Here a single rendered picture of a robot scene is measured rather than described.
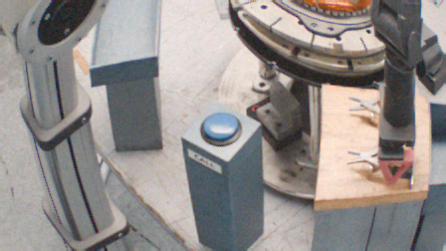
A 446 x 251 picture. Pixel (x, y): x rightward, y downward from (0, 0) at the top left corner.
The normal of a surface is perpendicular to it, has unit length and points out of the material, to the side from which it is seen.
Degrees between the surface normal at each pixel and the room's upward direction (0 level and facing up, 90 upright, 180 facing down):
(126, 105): 90
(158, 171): 0
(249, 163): 90
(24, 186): 0
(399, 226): 90
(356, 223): 90
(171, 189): 0
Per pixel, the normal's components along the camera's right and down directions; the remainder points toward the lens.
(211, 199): -0.58, 0.65
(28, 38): 0.61, 0.59
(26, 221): -0.06, -0.64
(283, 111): -0.84, 0.44
